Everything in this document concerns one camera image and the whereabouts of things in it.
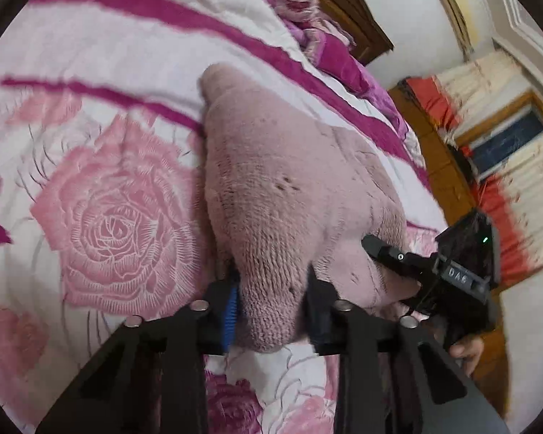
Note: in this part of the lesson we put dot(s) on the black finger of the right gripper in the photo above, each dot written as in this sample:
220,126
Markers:
402,263

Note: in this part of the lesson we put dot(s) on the dark wooden headboard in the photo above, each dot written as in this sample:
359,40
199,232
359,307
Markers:
355,17

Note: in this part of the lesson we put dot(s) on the person's hand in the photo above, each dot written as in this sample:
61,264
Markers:
469,350

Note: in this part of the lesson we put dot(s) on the crumpled purple pink blanket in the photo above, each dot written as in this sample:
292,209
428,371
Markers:
327,47

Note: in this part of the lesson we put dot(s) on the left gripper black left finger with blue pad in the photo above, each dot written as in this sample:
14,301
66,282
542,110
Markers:
149,376

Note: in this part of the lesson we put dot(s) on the pink knitted pearl-button sweater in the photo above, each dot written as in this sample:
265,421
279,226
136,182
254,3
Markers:
288,196

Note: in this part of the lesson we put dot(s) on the low wooden side cabinet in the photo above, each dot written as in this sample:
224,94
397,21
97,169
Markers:
452,192

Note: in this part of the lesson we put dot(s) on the red white curtain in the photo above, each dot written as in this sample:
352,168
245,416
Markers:
457,100

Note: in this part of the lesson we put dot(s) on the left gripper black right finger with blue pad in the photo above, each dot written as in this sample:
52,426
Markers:
393,377

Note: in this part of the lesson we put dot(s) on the wooden framed window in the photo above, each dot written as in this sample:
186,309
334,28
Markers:
484,149

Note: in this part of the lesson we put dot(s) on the wall air conditioner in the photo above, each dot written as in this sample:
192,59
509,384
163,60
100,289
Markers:
460,17

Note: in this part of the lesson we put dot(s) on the floral pink white bedspread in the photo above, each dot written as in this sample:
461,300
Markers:
102,211

